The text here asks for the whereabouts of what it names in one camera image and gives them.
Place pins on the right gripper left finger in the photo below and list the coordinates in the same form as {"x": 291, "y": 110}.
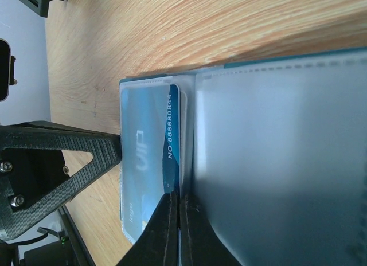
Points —
{"x": 158, "y": 244}

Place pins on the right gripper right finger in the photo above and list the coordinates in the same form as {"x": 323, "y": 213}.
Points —
{"x": 199, "y": 243}

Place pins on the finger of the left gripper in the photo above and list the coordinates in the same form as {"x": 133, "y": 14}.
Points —
{"x": 34, "y": 176}

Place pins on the teal card holder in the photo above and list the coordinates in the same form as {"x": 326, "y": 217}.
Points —
{"x": 275, "y": 151}

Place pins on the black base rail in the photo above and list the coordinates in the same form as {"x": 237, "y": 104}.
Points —
{"x": 53, "y": 241}

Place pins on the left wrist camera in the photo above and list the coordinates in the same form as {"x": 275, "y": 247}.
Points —
{"x": 7, "y": 69}

